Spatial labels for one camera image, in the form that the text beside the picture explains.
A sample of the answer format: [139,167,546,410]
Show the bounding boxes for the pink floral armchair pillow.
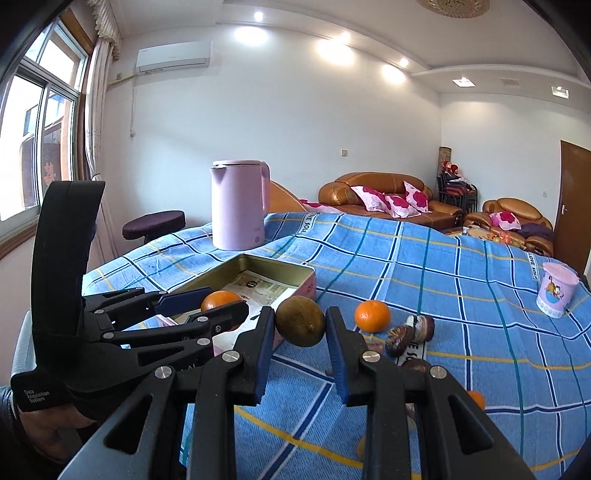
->
[489,211,521,231]

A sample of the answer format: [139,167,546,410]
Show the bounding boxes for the brown wooden door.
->
[554,140,591,277]

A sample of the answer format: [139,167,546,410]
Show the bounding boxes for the beige curtain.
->
[84,0,121,265]

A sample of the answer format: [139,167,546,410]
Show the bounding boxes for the pink floral pillow left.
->
[352,185,392,214]

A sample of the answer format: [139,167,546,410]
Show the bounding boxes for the brown leather armchair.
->
[464,197,554,257]

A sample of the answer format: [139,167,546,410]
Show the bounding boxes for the window with frame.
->
[1,19,89,244]

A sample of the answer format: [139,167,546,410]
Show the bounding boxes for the brown-green kiwi fruit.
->
[276,296,325,347]

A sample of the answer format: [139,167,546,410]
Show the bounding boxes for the dark wrinkled passion fruit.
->
[384,324,415,358]

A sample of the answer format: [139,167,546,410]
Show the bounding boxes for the dark purple round stool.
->
[122,210,186,244]

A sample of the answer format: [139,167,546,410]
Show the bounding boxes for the dark wrinkled fruit near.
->
[402,358,432,373]

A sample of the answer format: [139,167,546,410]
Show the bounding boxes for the blue plaid tablecloth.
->
[81,210,591,480]

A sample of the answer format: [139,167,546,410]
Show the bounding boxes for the stacked dark chairs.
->
[437,160,479,214]

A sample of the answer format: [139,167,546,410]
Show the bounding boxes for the pink metal tin box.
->
[172,253,317,354]

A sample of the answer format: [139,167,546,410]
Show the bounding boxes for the brown leather chair by kettle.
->
[269,181,308,213]

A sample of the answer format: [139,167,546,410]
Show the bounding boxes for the gold ceiling lamp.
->
[417,0,490,19]

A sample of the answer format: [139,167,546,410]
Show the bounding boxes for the pink cartoon cup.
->
[536,262,579,318]

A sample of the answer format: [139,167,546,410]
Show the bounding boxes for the pink floral pillow middle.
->
[386,194,421,219]

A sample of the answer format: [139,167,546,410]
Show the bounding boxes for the orange on cloth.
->
[353,300,391,333]

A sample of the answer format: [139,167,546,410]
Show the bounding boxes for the left hand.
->
[1,386,95,462]

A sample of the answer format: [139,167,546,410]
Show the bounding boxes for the printed leaflet in tin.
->
[174,269,299,324]

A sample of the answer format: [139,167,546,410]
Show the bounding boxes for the pink floral pillow right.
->
[404,181,430,214]

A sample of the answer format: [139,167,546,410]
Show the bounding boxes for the white wall air conditioner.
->
[135,41,212,74]

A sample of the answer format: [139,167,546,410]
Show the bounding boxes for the small orange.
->
[200,290,242,312]

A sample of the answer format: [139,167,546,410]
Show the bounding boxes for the pink electric kettle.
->
[211,160,270,251]

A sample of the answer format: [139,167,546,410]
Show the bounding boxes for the brown leather long sofa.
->
[318,172,464,231]

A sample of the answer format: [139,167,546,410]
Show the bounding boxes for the dark striped fruit upright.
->
[406,315,435,344]

